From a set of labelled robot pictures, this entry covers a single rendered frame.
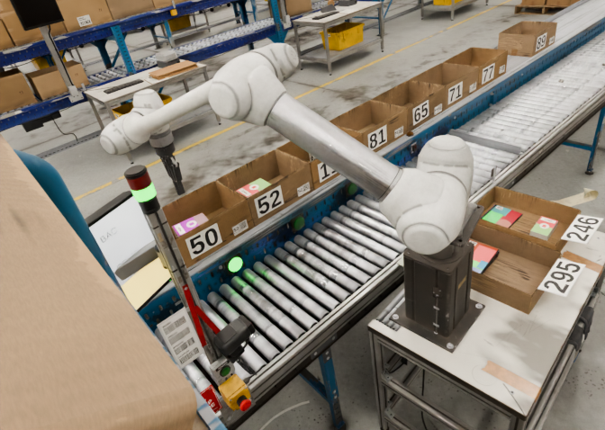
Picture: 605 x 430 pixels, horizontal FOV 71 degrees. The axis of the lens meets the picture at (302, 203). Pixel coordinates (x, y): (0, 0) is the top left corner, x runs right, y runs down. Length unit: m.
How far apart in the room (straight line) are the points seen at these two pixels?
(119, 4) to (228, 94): 5.35
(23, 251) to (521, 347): 1.63
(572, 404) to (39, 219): 2.47
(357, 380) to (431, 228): 1.53
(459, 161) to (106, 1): 5.58
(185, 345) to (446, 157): 0.91
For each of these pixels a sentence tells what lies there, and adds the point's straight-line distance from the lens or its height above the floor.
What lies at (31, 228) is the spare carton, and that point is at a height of 1.99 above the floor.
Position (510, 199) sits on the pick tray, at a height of 0.80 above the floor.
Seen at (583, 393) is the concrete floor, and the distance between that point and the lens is 2.61.
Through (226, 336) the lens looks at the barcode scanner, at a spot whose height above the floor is 1.09.
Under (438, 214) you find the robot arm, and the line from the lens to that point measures 1.09.
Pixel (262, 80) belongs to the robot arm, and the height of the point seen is 1.75.
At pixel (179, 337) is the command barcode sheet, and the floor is 1.16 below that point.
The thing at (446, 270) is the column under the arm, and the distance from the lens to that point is 1.46.
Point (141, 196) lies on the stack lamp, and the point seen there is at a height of 1.60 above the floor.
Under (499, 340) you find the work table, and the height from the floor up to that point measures 0.75.
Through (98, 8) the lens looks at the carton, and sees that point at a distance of 6.32.
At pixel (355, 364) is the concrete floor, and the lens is 2.54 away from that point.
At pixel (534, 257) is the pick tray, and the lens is 2.01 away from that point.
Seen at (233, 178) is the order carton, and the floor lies 1.01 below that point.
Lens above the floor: 2.07
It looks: 33 degrees down
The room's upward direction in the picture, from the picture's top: 11 degrees counter-clockwise
